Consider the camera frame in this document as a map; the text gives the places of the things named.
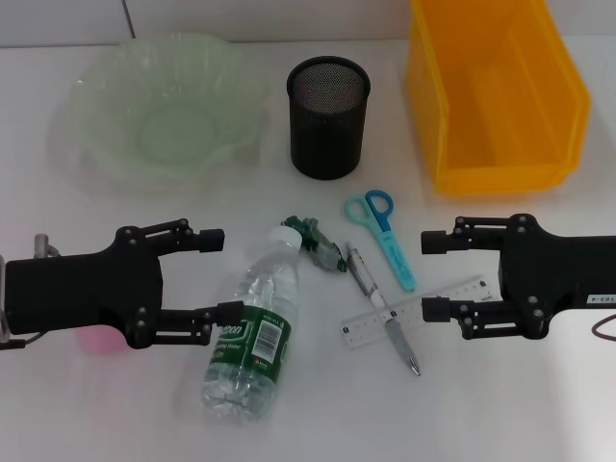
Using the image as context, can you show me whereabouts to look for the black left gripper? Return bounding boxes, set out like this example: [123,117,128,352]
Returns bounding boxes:
[4,218,245,350]

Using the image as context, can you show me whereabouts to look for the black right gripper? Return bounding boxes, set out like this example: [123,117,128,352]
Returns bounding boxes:
[421,214,616,341]

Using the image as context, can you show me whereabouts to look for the blue teal sheathed scissors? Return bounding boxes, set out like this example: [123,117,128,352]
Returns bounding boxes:
[344,190,418,294]

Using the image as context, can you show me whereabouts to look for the clear green-label water bottle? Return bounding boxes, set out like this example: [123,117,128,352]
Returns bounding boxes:
[199,225,302,423]

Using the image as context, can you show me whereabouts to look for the small green toy figure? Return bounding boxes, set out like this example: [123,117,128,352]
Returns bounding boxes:
[281,215,348,275]

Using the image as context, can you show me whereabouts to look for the pink peach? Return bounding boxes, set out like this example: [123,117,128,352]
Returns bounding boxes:
[74,325,129,356]

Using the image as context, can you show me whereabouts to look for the clear grey ballpoint pen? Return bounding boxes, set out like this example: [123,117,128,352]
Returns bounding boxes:
[346,243,424,377]

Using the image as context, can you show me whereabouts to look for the transparent plastic ruler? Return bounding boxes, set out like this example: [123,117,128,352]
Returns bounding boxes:
[340,274,497,351]

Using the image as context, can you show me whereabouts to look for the black mesh pen holder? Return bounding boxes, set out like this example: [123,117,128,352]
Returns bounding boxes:
[286,56,372,181]

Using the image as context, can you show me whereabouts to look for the translucent green fruit plate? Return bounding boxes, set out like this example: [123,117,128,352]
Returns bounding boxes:
[64,32,270,193]

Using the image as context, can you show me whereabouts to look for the yellow plastic bin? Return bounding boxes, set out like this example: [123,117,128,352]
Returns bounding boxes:
[406,0,592,196]

